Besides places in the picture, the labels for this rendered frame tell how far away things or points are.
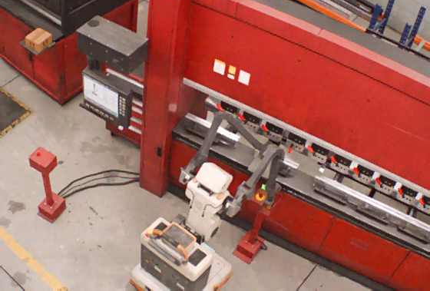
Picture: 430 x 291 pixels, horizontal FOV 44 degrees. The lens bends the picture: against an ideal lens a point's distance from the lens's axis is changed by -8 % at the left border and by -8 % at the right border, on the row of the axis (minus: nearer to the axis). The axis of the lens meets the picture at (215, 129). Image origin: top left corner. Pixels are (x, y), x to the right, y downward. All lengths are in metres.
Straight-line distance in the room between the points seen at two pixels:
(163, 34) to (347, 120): 1.48
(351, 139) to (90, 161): 2.74
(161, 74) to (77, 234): 1.77
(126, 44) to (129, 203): 1.95
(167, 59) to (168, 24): 0.33
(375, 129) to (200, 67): 1.44
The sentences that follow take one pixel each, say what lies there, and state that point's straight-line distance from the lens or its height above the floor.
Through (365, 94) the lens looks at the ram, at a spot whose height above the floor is 1.99.
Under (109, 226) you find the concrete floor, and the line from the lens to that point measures 5.37.
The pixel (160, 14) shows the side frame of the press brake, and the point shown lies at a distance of 4.13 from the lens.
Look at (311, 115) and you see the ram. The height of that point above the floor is 1.59.
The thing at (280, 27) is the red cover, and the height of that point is 2.24.
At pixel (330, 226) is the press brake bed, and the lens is 4.92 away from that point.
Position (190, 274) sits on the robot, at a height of 0.79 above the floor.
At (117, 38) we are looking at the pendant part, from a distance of 4.12.
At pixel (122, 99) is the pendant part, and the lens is 4.24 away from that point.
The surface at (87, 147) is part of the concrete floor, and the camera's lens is 5.97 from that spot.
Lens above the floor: 4.48
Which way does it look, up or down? 46 degrees down
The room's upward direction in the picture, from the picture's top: 10 degrees clockwise
